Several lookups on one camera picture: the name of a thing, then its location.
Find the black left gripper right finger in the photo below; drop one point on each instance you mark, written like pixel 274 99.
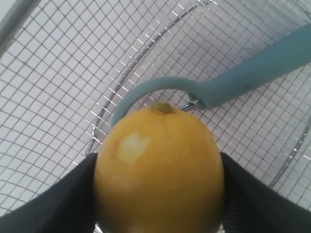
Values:
pixel 253 207

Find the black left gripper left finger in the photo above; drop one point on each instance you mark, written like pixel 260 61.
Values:
pixel 66 207

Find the yellow lemon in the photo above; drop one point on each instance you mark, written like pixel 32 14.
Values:
pixel 159 171

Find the teal handled peeler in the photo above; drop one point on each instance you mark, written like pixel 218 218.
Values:
pixel 284 56

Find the oval steel mesh basket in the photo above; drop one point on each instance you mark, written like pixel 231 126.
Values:
pixel 65 65

